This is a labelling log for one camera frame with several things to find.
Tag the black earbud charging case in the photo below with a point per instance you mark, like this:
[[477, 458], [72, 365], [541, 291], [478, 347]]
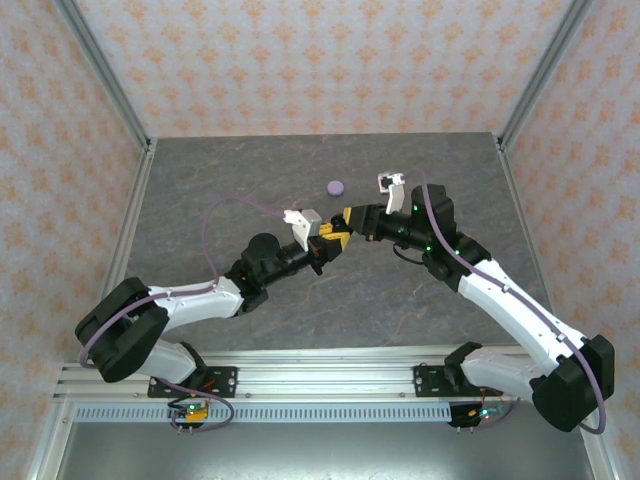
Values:
[[342, 228]]

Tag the purple earbud charging case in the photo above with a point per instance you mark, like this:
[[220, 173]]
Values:
[[335, 187]]

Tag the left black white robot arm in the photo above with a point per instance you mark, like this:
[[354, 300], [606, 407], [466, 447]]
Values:
[[200, 302]]

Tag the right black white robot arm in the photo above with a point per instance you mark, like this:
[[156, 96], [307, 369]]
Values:
[[520, 305]]

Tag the left circuit board yellow connector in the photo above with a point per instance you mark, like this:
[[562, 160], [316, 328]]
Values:
[[192, 412]]

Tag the right circuit board green light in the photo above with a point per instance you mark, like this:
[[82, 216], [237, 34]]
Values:
[[487, 412]]

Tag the grey metal panel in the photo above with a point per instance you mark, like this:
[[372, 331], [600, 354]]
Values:
[[325, 452]]

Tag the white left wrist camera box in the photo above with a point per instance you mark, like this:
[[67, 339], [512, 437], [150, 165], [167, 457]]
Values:
[[302, 227]]

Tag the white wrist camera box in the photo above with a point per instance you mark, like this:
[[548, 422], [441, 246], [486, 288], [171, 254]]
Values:
[[395, 197], [302, 227]]

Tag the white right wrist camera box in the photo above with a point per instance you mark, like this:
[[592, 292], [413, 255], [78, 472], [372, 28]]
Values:
[[395, 197]]

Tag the aluminium table side rail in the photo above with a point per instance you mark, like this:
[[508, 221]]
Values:
[[132, 210], [520, 215]]

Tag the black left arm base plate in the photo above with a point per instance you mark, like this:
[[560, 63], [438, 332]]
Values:
[[225, 380]]

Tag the aluminium mounting rail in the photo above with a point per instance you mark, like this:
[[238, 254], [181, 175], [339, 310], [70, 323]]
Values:
[[325, 375]]

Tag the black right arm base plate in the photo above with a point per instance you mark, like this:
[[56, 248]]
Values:
[[430, 380]]

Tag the aluminium frame post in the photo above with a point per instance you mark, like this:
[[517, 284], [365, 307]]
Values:
[[100, 75], [545, 75]]

